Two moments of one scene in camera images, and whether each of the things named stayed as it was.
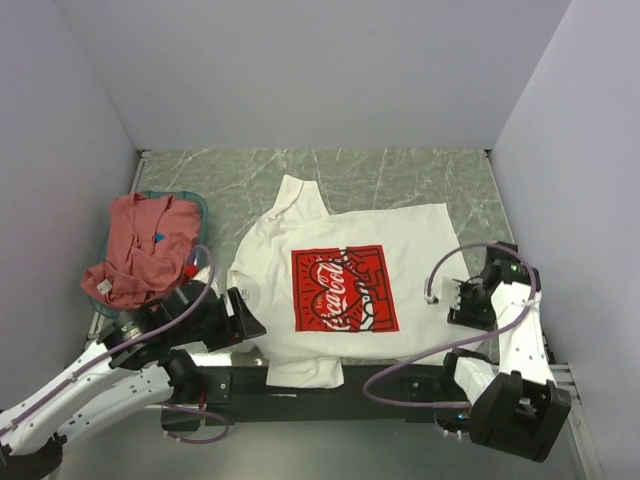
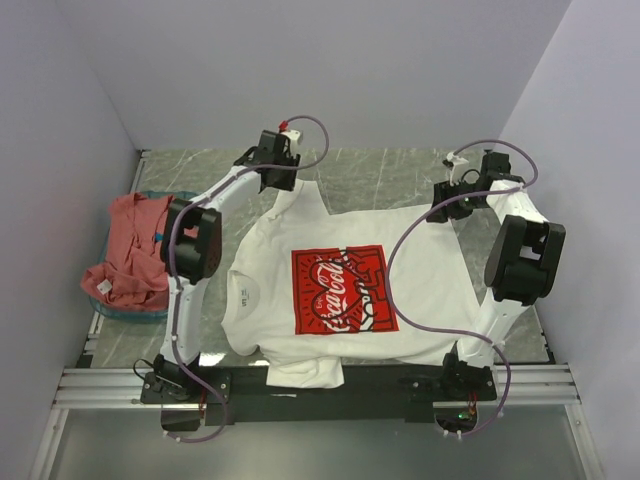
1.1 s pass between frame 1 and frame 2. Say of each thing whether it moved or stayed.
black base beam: stayed
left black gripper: moved
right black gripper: moved
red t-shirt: stayed
